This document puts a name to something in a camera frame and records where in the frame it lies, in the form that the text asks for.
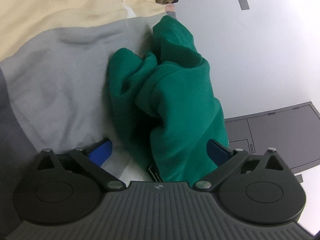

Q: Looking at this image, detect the grey door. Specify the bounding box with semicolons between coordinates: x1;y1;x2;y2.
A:
224;101;320;183

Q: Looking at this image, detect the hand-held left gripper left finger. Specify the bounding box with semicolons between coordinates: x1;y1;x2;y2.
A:
36;138;127;190

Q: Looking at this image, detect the green jacket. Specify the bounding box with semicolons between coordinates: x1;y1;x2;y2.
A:
106;15;230;183

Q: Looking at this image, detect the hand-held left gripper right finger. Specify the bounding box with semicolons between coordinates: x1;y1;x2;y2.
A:
192;139;289;190

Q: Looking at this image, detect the colour-block blanket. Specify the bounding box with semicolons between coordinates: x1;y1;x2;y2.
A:
0;0;180;220

